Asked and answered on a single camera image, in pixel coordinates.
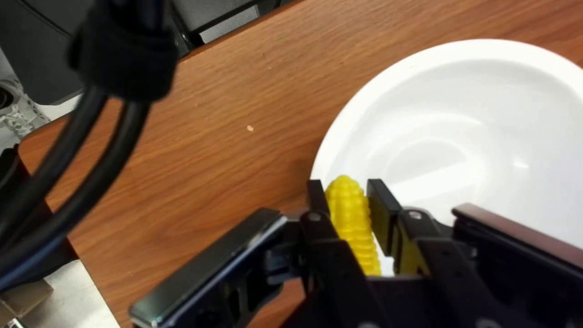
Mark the yellow toy corn cob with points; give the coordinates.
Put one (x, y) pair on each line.
(352, 220)

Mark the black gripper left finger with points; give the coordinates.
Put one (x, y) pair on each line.
(321, 212)

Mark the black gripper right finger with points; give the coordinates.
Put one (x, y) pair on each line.
(383, 210)

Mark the white round plate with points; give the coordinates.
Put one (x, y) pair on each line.
(475, 121)

